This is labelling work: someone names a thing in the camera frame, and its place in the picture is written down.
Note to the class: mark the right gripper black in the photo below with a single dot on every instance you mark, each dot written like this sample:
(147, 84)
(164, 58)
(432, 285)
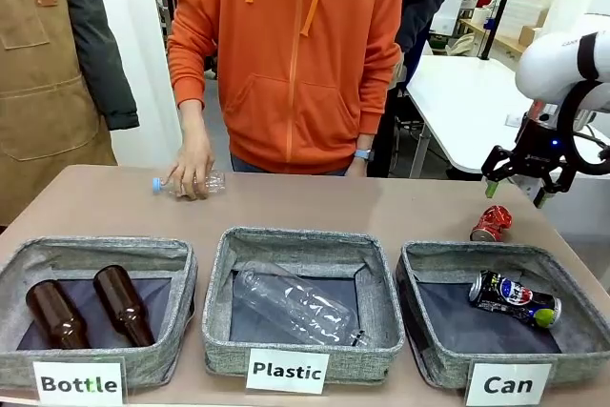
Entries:
(541, 147)

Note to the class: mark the crushed black soda can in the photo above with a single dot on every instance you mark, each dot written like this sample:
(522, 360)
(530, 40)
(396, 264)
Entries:
(505, 297)

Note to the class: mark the clear plastic bottle blue cap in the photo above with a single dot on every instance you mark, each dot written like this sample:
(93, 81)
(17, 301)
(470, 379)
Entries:
(217, 183)

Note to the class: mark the brown glass bottle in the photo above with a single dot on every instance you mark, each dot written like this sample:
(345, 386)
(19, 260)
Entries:
(121, 297)
(54, 314)

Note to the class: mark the person's right forearm orange sleeve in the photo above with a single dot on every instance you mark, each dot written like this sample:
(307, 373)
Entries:
(187, 78)

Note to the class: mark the person's left forearm orange sleeve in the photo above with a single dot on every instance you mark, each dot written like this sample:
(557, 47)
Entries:
(381, 92)

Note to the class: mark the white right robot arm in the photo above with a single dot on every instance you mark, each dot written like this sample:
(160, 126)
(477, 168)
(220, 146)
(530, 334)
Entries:
(543, 68)

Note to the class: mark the crushed red soda can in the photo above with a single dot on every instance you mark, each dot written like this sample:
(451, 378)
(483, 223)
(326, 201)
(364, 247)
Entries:
(493, 221)

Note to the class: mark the grey fabric basket for cans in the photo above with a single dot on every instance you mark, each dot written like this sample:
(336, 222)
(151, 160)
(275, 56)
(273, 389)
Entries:
(429, 259)

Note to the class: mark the white Can label sign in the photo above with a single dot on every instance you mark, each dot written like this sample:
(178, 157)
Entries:
(508, 385)

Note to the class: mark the grey fabric basket for plastic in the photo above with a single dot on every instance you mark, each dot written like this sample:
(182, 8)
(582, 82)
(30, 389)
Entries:
(295, 245)

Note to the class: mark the grey fabric basket for bottles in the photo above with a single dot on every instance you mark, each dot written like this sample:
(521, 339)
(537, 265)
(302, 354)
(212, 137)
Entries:
(95, 250)

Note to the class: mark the person's left hand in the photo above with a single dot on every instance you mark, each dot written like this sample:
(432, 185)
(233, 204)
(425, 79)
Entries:
(359, 168)

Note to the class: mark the person's right hand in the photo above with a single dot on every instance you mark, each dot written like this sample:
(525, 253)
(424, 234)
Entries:
(193, 164)

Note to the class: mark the white background table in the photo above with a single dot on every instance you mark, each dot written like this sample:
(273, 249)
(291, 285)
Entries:
(457, 102)

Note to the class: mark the small cardboard box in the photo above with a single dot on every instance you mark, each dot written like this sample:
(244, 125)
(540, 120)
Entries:
(529, 34)

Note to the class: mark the light blue wristwatch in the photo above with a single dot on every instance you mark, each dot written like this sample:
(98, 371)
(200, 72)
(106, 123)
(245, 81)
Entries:
(364, 155)

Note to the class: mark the black tripod pole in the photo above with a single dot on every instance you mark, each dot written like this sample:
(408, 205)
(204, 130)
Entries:
(500, 2)

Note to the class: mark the white storage box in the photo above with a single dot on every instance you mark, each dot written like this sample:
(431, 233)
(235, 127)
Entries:
(448, 9)

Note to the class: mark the person torso in orange hoodie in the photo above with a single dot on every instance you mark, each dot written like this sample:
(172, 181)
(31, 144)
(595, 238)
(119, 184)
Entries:
(295, 68)

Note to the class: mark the large clear plastic bottle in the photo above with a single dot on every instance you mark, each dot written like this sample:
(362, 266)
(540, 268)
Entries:
(295, 304)

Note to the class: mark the white Plastic label sign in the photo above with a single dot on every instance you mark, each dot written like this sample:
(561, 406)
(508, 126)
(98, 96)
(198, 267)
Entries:
(287, 371)

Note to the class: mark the person in brown apron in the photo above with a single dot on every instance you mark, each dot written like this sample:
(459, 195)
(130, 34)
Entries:
(43, 92)

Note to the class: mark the white Bottle label sign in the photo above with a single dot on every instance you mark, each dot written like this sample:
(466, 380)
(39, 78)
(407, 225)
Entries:
(78, 383)

